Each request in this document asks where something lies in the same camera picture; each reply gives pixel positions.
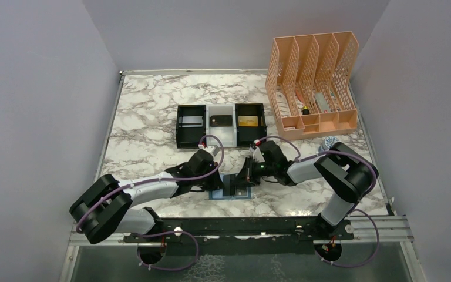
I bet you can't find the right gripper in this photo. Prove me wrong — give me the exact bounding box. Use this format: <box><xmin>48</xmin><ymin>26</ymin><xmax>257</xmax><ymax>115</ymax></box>
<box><xmin>231</xmin><ymin>156</ymin><xmax>276</xmax><ymax>187</ymax></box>

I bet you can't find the blue card holder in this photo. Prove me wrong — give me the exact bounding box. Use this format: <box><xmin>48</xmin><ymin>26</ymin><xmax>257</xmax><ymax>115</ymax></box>
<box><xmin>208</xmin><ymin>174</ymin><xmax>253</xmax><ymax>200</ymax></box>

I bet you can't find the black credit card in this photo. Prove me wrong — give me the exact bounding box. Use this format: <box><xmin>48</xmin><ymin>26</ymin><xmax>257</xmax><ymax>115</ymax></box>
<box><xmin>210</xmin><ymin>115</ymin><xmax>233</xmax><ymax>127</ymax></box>
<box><xmin>223</xmin><ymin>174</ymin><xmax>236</xmax><ymax>197</ymax></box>
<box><xmin>235</xmin><ymin>187</ymin><xmax>250</xmax><ymax>198</ymax></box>

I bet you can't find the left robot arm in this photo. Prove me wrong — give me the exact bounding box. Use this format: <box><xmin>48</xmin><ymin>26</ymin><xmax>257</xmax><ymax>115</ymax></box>
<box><xmin>69</xmin><ymin>146</ymin><xmax>224</xmax><ymax>244</ymax></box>

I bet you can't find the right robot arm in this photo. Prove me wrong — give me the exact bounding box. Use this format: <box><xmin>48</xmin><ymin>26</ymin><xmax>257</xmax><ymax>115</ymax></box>
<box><xmin>231</xmin><ymin>140</ymin><xmax>379</xmax><ymax>239</ymax></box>

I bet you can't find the white magnetic stripe card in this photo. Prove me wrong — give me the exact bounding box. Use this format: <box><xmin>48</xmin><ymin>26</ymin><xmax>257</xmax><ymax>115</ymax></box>
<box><xmin>179</xmin><ymin>116</ymin><xmax>203</xmax><ymax>127</ymax></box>

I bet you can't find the black white card tray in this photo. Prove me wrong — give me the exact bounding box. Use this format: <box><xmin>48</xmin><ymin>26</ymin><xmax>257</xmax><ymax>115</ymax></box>
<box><xmin>175</xmin><ymin>103</ymin><xmax>267</xmax><ymax>149</ymax></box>

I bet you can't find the gold credit card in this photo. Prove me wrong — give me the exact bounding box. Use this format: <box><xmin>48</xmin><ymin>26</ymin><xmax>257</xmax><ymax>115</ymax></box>
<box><xmin>238</xmin><ymin>116</ymin><xmax>258</xmax><ymax>127</ymax></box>

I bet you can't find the white labelled box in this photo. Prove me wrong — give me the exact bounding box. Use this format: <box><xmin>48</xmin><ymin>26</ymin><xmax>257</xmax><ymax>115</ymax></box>
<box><xmin>275</xmin><ymin>88</ymin><xmax>291</xmax><ymax>118</ymax></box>

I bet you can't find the yellow tipped marker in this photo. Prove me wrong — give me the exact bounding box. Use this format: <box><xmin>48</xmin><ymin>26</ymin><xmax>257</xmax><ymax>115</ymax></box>
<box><xmin>301</xmin><ymin>106</ymin><xmax>310</xmax><ymax>115</ymax></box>

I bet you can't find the orange file organizer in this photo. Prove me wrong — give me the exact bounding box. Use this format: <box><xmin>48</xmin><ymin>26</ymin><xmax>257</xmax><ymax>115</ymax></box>
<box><xmin>265</xmin><ymin>31</ymin><xmax>359</xmax><ymax>140</ymax></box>

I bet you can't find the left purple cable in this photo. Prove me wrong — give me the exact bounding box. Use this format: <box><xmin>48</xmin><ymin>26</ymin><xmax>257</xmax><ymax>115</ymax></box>
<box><xmin>75</xmin><ymin>135</ymin><xmax>226</xmax><ymax>272</ymax></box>

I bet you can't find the purple cable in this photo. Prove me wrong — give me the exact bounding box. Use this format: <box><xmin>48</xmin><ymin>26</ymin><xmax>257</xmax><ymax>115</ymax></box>
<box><xmin>250</xmin><ymin>135</ymin><xmax>381</xmax><ymax>269</ymax></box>
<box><xmin>75</xmin><ymin>135</ymin><xmax>226</xmax><ymax>272</ymax></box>

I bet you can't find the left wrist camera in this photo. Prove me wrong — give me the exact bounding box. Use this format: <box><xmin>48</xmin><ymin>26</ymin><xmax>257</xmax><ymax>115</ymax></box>
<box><xmin>198</xmin><ymin>143</ymin><xmax>221</xmax><ymax>157</ymax></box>

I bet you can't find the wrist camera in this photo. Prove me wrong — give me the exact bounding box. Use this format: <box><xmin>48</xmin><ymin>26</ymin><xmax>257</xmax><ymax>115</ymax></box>
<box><xmin>198</xmin><ymin>143</ymin><xmax>221</xmax><ymax>157</ymax></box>
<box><xmin>249</xmin><ymin>143</ymin><xmax>265</xmax><ymax>163</ymax></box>

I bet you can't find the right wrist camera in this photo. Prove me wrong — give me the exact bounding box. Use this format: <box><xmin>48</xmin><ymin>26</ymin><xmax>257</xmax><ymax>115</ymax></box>
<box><xmin>249</xmin><ymin>143</ymin><xmax>265</xmax><ymax>163</ymax></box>

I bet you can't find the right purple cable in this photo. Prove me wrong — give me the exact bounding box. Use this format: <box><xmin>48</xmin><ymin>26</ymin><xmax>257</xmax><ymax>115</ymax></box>
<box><xmin>250</xmin><ymin>135</ymin><xmax>381</xmax><ymax>269</ymax></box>

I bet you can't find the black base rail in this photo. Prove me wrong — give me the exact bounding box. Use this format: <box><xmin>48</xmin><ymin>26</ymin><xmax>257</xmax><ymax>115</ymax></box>
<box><xmin>123</xmin><ymin>216</ymin><xmax>354</xmax><ymax>256</ymax></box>

